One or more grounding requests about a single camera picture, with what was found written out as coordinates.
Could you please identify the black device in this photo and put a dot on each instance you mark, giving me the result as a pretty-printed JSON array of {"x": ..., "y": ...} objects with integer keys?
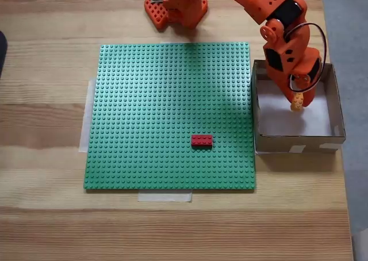
[{"x": 2, "y": 51}]

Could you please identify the open cardboard box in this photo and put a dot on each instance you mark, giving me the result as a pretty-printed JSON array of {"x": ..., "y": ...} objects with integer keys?
[{"x": 299, "y": 144}]

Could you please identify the white paper sheet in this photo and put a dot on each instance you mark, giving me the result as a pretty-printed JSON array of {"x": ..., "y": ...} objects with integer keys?
[{"x": 276, "y": 120}]

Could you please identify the masking tape strip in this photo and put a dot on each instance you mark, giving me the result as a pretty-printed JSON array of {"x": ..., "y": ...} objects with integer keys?
[
  {"x": 164, "y": 197},
  {"x": 172, "y": 42},
  {"x": 86, "y": 123}
]

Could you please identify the red lego block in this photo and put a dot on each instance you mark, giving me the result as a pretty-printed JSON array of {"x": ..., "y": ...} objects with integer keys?
[{"x": 201, "y": 141}]

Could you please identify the yellow lego block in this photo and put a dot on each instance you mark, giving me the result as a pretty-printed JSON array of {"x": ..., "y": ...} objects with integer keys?
[{"x": 297, "y": 103}]

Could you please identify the green lego baseplate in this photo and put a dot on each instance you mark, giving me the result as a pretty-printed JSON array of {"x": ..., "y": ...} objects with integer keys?
[{"x": 172, "y": 105}]

